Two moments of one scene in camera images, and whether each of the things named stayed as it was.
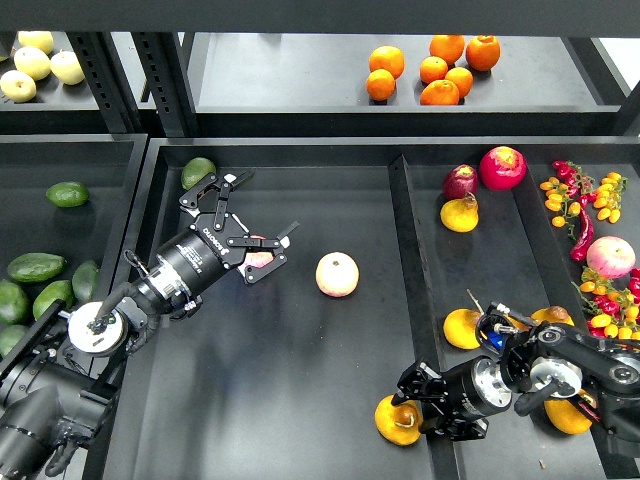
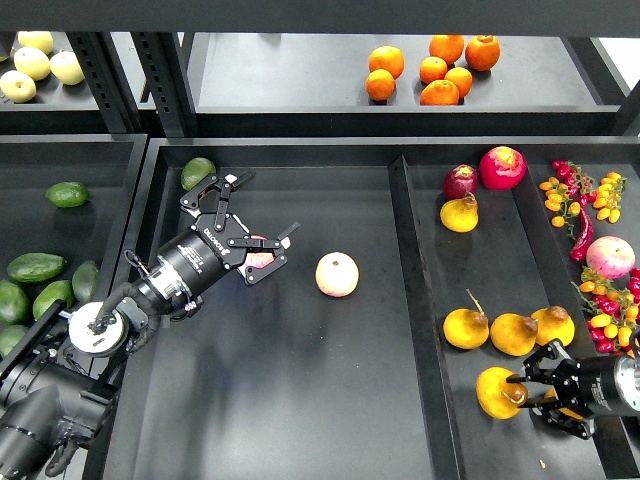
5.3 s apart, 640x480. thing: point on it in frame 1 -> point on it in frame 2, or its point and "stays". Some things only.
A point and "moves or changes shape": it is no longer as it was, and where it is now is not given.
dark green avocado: x=32 y=267 stays
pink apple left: x=258 y=259 stays
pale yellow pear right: x=65 y=66 stays
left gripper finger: x=227 y=184 stays
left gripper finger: x=276 y=245 stays
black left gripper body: x=202 y=252 stays
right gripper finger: x=456 y=429 -> x=543 y=367
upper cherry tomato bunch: x=573 y=190 stays
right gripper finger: x=423 y=382 -> x=561 y=416
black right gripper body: x=460 y=400 -> x=588 y=383
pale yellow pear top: x=41 y=40 stays
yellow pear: x=401 y=423 moves or changes shape
